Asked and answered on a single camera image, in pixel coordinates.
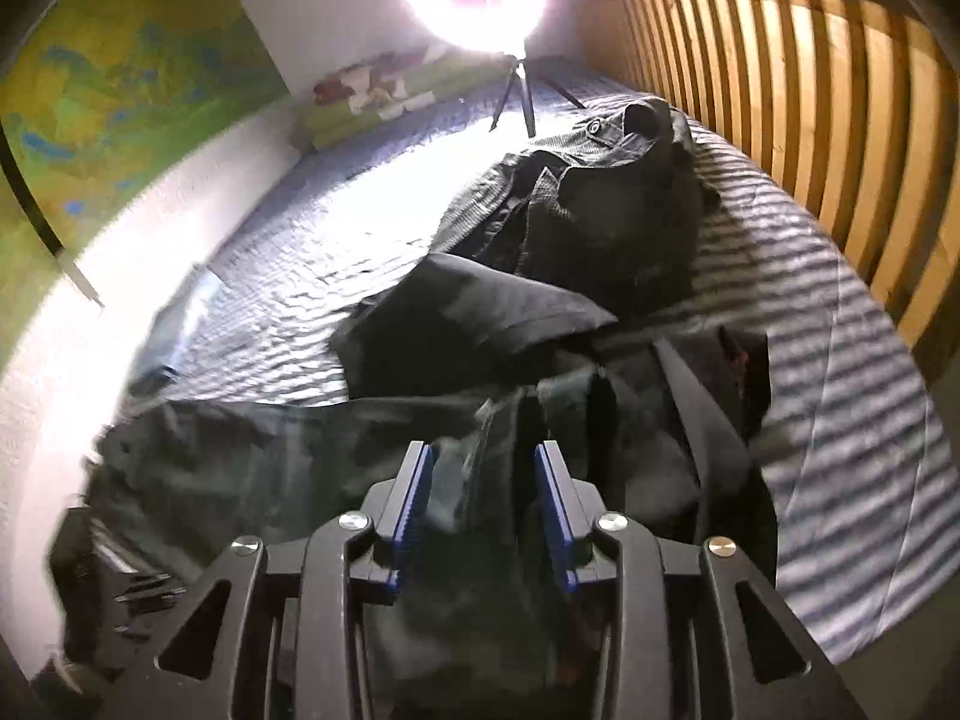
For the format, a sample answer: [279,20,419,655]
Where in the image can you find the black trousers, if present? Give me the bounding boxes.
[49,255,778,718]

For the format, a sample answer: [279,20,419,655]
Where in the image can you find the folded light blue towel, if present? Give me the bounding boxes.
[127,265,223,397]

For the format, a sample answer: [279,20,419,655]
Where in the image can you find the striped blue grey bedspread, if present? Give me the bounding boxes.
[125,85,958,661]

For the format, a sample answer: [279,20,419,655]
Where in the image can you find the dark grey button shirt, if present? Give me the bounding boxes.
[430,94,719,317]

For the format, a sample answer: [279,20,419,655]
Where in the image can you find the folded green floral blanket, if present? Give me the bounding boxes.
[299,43,508,149]

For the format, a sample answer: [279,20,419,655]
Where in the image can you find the black and white hanging strip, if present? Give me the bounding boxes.
[0,128,103,305]

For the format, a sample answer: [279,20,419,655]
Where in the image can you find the wooden slatted bed rail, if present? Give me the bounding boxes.
[574,0,958,382]

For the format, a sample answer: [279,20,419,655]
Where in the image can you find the green yellow wall map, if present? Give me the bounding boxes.
[0,0,292,369]

